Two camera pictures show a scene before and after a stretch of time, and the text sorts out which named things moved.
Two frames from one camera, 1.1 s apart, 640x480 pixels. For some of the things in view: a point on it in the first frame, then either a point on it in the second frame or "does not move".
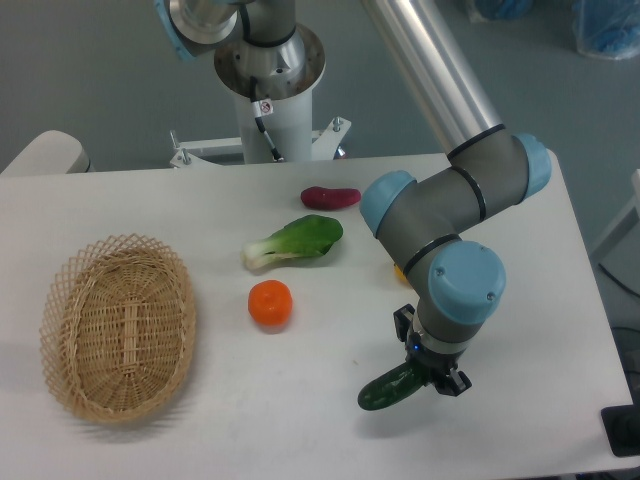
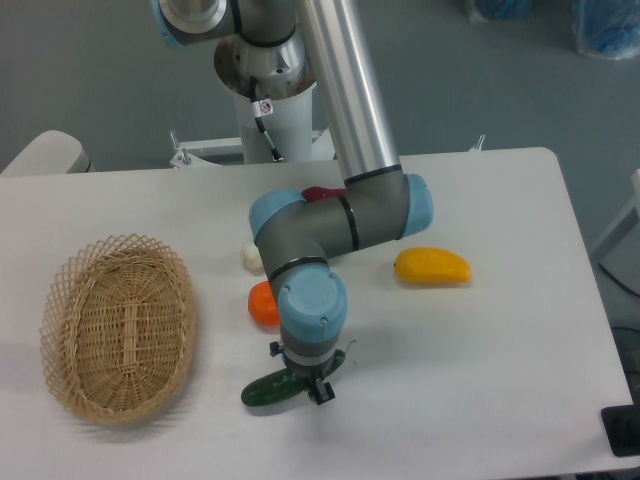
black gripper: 434,364 → 323,391
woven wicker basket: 117,327 does not move
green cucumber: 391,386 → 278,386
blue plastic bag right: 607,28 does not move
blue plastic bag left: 508,10 does not move
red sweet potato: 328,198 does not move
